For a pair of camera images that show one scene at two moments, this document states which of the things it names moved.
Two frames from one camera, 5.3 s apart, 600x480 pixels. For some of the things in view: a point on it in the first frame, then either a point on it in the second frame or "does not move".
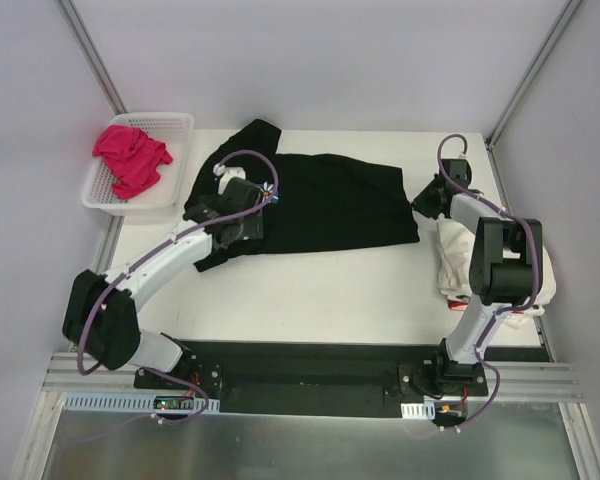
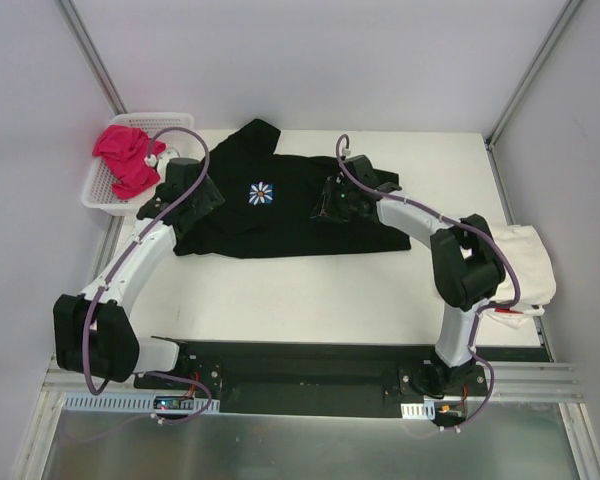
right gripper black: x=425 y=203 to x=327 y=198
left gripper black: x=250 y=226 to x=206 y=195
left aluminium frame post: x=91 y=54 does not move
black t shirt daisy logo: x=308 y=201 does not move
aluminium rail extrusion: x=514 y=380 does not move
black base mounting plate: x=336 y=378 does not move
